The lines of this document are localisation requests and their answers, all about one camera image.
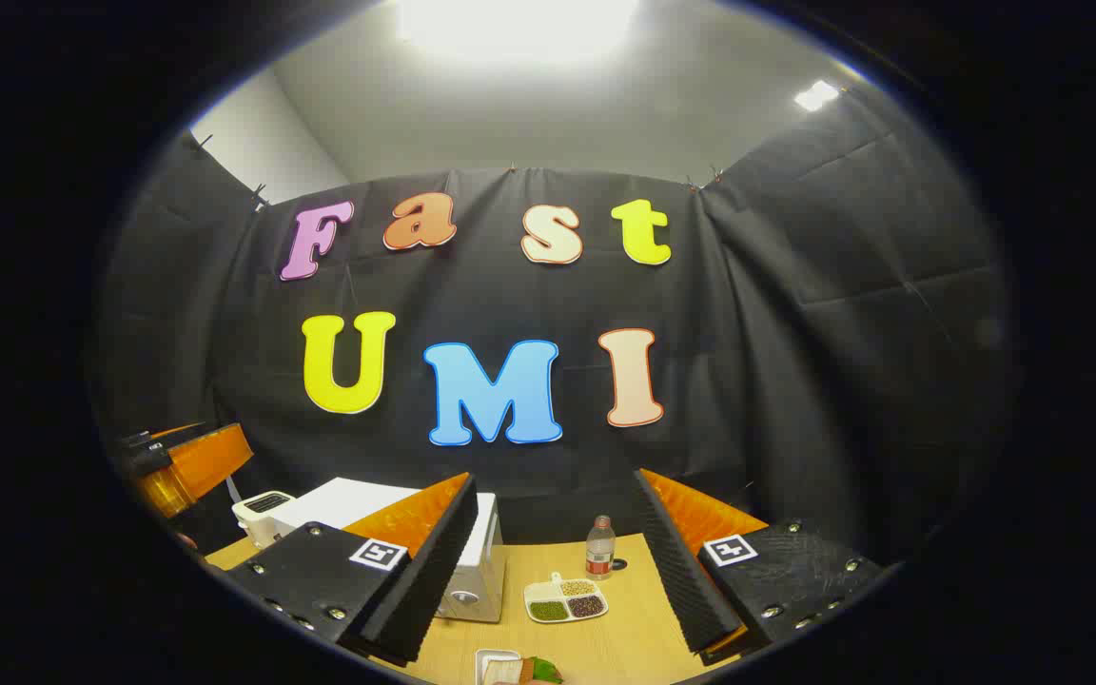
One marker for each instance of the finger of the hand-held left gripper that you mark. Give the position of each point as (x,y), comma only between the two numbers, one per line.
(153,445)
(210,466)

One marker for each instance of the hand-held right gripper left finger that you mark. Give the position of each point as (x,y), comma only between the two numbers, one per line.
(424,580)

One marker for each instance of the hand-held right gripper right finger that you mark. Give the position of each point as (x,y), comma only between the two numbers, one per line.
(686,571)

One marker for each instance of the white microwave oven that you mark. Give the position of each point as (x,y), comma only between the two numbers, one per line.
(348,499)

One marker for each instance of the lettuce sandwich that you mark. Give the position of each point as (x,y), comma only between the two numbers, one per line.
(534,672)

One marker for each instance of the white toaster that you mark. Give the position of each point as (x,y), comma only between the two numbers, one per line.
(263,518)

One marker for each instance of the clear water bottle red label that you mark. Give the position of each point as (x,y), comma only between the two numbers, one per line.
(600,552)

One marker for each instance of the white rectangular tray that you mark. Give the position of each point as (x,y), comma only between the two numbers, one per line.
(496,658)

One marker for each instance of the white divided dish with beans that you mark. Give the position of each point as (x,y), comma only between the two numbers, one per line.
(565,601)

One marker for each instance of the black backdrop cloth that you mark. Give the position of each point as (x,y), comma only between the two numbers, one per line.
(748,381)

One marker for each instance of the small ceiling light panel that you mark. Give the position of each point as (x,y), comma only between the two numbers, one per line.
(816,95)

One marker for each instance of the large ceiling light panel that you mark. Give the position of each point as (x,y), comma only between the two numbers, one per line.
(519,24)

